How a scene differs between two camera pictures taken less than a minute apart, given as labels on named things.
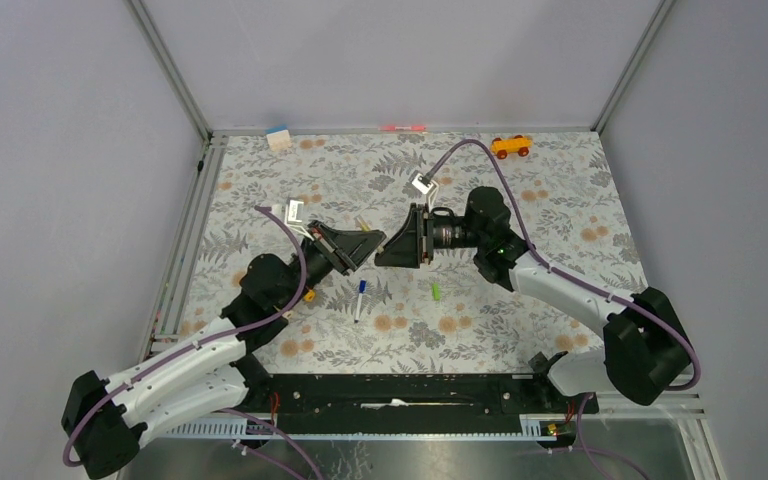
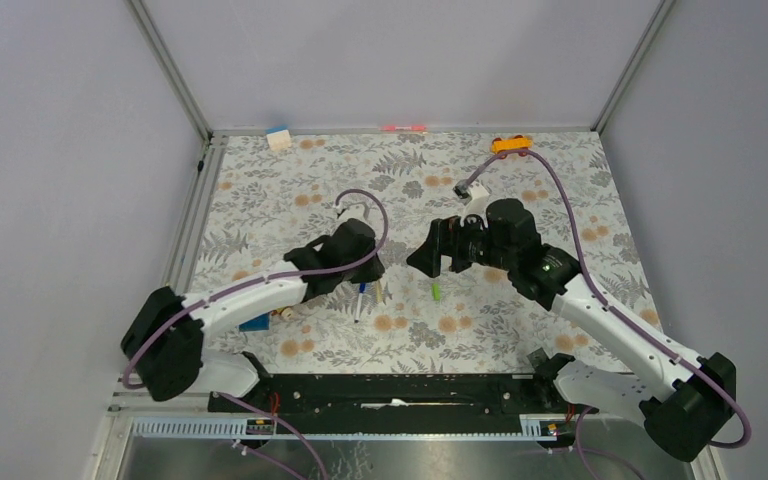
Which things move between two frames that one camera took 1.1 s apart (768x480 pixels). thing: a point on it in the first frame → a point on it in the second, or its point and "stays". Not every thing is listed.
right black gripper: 413,243 → 445,237
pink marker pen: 394,128 stays
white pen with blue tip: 360,298 stays
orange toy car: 501,147 stays
